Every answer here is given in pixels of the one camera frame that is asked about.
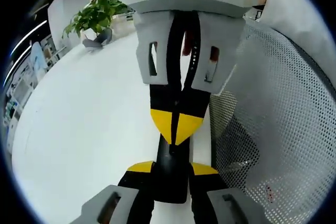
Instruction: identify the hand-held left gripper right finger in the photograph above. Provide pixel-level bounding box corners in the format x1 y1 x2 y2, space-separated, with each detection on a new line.
189 162 274 224

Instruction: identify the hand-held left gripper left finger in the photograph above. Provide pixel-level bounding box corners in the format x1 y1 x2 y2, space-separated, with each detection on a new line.
70 160 156 224

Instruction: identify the black remote control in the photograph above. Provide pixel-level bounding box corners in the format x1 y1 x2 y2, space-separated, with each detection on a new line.
154 134 192 204

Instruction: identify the dark grey headset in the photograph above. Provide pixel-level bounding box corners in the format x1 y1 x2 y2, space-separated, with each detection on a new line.
82 28 113 49

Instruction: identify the green potted plant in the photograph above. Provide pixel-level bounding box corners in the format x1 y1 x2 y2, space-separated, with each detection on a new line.
62 0 127 39

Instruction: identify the white mesh basket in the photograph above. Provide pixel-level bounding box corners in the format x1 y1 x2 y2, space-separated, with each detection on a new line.
209 21 336 210

